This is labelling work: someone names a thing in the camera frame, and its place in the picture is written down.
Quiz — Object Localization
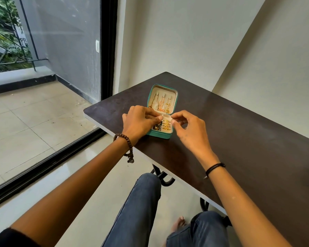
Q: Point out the person's left hand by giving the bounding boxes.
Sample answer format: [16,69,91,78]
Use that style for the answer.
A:
[122,105,164,146]

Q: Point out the person's right hand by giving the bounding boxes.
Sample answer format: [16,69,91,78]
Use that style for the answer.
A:
[170,110,220,163]

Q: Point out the person's left forearm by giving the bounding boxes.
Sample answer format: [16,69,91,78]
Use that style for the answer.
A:
[9,135,137,247]

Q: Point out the person's right forearm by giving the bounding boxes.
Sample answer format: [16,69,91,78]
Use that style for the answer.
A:
[205,157,293,247]

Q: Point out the teal jewelry box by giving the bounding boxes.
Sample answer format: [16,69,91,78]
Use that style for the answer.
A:
[145,84,179,140]

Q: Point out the black scrolled metal table leg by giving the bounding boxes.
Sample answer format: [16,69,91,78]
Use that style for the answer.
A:
[199,197,233,227]
[150,164,175,187]

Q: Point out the person's left leg in jeans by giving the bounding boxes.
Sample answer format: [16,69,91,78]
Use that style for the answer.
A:
[101,173,162,247]

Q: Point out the person's leg in jeans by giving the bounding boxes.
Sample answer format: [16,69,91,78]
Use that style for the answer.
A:
[166,210,230,247]
[101,173,162,247]

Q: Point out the person's bare foot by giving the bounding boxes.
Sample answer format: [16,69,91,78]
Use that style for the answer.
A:
[171,216,186,233]

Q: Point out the person's right leg in jeans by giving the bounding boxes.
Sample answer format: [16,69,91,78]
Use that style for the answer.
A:
[166,210,230,247]

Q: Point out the white sign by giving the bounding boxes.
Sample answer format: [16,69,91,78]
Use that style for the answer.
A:
[15,25,29,48]

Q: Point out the black metal balcony railing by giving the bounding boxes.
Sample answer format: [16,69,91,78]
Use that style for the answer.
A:
[0,0,48,72]

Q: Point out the green plants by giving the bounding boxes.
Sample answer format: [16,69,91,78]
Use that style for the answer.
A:
[0,0,34,74]

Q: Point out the black shirt sleeve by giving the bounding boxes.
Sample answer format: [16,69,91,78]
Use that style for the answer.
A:
[0,227,42,247]

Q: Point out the gold necklace with orange beads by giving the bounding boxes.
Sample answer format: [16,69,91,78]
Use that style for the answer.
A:
[157,94,166,112]

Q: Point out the thin gold necklace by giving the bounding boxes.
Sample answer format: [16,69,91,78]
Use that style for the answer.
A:
[149,93,159,109]

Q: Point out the brown bead bracelet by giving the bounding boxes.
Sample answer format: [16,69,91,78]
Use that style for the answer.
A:
[113,133,135,163]

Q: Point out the black cord bracelet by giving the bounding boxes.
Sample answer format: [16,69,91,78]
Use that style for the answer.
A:
[204,163,226,179]

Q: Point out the black sliding door frame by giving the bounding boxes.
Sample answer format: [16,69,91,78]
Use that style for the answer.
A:
[0,0,119,211]

